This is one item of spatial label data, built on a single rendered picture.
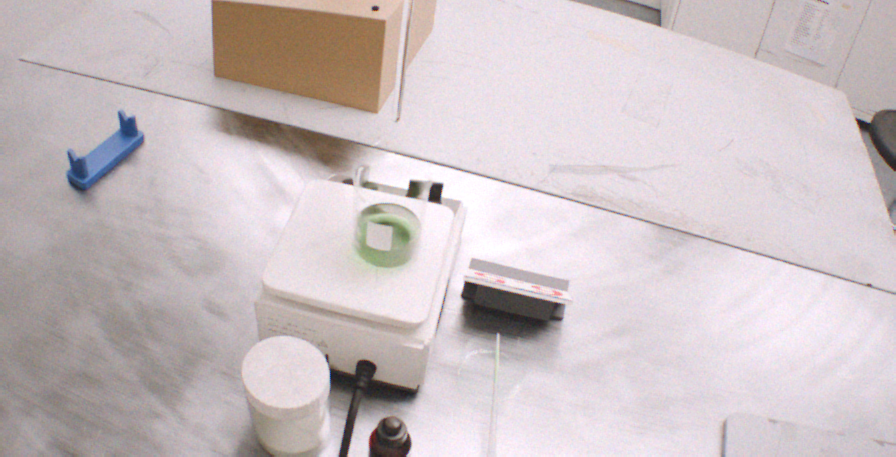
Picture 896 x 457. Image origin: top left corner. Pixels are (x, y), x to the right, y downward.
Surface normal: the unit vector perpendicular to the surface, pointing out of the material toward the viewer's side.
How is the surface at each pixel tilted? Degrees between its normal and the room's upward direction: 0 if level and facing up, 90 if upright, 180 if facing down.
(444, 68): 0
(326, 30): 90
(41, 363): 0
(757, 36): 90
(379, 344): 90
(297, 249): 0
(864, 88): 90
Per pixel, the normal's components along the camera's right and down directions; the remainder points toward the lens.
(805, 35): -0.26, 0.62
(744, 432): 0.12, -0.73
